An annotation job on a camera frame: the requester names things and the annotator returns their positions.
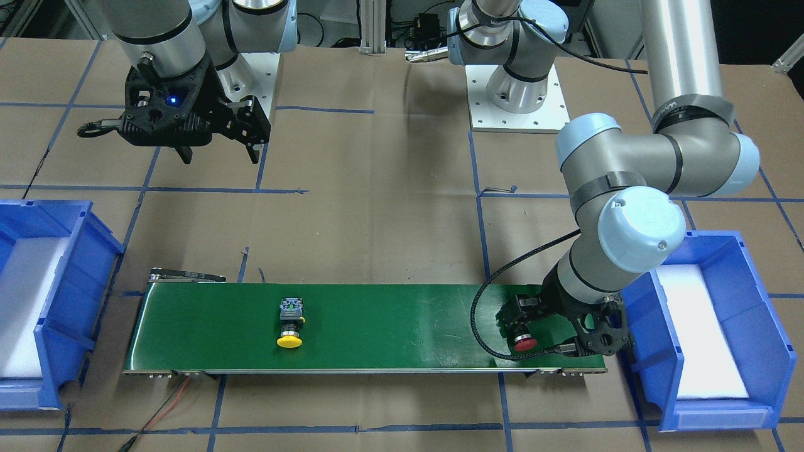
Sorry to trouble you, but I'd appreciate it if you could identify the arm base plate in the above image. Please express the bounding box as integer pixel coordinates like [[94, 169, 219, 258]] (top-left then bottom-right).
[[217, 53, 281, 118], [465, 64, 570, 134]]

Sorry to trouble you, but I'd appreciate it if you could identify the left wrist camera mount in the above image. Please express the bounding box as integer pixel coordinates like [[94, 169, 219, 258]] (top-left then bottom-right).
[[558, 294, 634, 357]]

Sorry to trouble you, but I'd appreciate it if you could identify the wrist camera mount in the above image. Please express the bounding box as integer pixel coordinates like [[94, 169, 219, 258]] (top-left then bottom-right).
[[558, 294, 634, 357], [77, 50, 220, 148]]

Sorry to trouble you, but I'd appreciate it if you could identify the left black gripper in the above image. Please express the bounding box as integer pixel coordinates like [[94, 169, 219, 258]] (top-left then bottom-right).
[[499, 281, 591, 343]]

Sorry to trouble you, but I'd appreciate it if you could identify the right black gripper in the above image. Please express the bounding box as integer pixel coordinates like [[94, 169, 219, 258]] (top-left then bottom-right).
[[175, 95, 271, 165]]

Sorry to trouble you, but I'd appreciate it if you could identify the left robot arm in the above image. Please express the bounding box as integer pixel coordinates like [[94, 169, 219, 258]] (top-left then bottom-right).
[[503, 1, 760, 355]]

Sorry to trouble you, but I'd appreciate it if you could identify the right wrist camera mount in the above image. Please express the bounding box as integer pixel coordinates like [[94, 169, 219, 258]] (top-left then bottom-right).
[[77, 50, 220, 148]]

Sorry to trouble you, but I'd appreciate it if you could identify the blue plastic bin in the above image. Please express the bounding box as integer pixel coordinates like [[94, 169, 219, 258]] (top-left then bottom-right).
[[1, 200, 123, 410], [622, 230, 796, 432]]

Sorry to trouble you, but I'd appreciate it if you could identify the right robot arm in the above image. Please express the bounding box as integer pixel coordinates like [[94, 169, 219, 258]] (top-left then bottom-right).
[[77, 1, 298, 164]]

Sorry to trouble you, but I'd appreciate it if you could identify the red push button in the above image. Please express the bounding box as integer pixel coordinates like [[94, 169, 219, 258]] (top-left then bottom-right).
[[511, 323, 538, 353]]

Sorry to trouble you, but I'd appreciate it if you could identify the aluminium frame post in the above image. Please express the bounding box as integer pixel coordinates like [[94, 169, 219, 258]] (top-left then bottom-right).
[[356, 0, 389, 55]]

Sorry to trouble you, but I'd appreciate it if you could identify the white foam pad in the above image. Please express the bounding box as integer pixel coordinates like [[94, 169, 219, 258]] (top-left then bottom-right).
[[1, 237, 69, 379], [656, 264, 749, 400]]

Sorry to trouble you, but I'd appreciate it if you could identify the yellow push button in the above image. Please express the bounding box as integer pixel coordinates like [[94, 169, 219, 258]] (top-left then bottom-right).
[[276, 298, 305, 348]]

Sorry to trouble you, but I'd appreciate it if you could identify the green conveyor belt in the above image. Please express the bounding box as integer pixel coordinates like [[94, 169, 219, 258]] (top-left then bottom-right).
[[124, 281, 607, 375]]

